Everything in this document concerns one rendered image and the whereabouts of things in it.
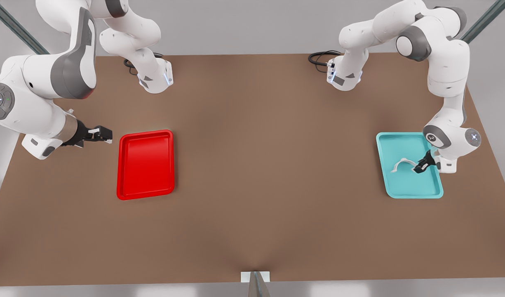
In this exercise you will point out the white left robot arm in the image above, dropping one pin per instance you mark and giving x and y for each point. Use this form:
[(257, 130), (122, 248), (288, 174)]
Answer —
[(446, 62)]

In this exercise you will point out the red rectangular tray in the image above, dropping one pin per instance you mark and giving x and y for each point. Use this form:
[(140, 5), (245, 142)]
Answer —
[(145, 165)]

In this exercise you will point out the teal rectangular tray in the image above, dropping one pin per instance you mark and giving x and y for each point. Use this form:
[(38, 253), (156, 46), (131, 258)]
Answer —
[(409, 165)]

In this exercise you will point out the silver frame post with foot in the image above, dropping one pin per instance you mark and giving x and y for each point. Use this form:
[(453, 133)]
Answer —
[(255, 284)]

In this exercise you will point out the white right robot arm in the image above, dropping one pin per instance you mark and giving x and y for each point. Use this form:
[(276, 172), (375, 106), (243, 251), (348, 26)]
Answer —
[(38, 82)]

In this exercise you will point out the white drainage pipe clamp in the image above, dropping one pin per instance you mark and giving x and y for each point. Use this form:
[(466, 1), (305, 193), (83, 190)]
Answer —
[(402, 163)]

